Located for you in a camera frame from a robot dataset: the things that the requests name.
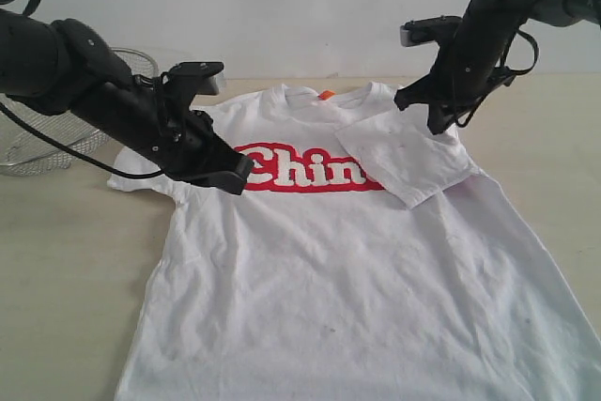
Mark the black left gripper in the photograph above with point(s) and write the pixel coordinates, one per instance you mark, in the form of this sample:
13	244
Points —
185	147

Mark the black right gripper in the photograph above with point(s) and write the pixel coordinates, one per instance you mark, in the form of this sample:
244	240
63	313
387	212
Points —
470	47

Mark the white cotton t-shirt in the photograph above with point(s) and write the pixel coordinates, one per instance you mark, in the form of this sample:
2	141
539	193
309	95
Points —
366	259

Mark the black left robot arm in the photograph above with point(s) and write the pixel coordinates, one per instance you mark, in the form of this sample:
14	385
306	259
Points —
65	66

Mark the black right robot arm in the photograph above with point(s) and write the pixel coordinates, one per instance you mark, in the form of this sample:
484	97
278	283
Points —
557	13

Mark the metal mesh basket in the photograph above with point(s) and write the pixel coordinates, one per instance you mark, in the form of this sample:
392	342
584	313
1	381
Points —
25	155

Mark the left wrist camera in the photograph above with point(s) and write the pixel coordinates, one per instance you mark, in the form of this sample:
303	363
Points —
187	80

